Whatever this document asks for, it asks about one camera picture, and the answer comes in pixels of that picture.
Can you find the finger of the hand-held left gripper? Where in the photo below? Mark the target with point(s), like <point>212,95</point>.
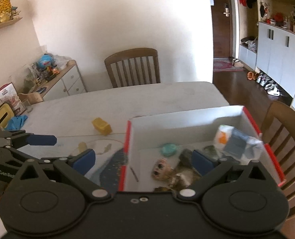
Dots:
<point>15,155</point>
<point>42,140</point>

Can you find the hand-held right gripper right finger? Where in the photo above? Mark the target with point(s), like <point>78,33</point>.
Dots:
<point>202,161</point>

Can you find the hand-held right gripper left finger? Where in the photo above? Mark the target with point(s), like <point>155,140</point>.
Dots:
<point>83,160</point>

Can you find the dark grey small pouch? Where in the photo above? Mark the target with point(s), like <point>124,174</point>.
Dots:
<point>186,156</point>

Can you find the brown patterned fabric band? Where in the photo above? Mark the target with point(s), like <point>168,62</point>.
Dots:
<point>182,178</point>

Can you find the white grey printed pouch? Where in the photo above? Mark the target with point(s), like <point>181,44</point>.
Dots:
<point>237,142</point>

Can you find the big-eyed doll head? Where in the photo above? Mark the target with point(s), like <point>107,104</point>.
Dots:
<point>161,169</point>

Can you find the red shoe box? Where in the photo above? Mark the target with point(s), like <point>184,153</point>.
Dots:
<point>174,127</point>

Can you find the thin brown stick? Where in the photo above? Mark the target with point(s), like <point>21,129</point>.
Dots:
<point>134,174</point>

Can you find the blue speckled placemat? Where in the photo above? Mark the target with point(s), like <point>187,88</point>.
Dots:
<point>110,169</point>

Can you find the blue gloves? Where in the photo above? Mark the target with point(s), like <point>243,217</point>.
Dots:
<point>16,122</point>

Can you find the clear drinking glass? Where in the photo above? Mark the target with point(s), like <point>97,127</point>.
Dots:
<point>27,106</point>

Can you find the yellow small box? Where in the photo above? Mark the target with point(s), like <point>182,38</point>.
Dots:
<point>102,126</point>

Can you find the yellow tissue box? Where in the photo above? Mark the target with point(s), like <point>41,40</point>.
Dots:
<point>2,114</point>

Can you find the light wooden holder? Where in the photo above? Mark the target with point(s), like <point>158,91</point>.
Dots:
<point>31,97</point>

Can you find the red white carton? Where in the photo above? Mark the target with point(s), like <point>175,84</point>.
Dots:
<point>6,92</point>

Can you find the white wooden sideboard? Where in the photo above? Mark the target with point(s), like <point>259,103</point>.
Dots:
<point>70,79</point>

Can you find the blue toy globe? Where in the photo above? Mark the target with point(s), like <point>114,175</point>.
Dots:
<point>45,61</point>

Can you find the clear plastic bag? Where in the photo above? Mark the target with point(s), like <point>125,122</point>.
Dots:
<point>61,61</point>

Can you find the wooden round-back chair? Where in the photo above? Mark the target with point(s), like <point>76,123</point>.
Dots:
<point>279,119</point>

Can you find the orange slippers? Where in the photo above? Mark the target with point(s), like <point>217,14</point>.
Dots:
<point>251,75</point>

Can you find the red patterned rug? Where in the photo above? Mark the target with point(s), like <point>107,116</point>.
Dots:
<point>224,65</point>

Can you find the row of shoes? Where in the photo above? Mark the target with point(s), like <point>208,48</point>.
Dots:
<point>268,84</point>

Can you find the wooden slat-back chair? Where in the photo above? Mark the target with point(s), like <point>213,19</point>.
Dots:
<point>131,53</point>

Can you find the grey plastic bag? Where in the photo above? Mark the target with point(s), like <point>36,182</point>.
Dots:
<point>252,44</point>

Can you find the brown door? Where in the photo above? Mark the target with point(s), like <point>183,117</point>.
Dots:
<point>219,29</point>

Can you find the golden ornament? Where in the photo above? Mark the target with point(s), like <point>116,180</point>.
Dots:
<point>2,10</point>

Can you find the black hanging plush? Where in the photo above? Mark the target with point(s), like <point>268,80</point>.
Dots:
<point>263,11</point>

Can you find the red flower decoration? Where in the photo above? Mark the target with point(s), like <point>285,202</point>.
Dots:
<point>278,17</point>

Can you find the wooden wall shelf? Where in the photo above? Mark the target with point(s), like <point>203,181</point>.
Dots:
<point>5,25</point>

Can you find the white wooden wall cabinet unit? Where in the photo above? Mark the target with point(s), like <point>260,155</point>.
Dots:
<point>274,49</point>

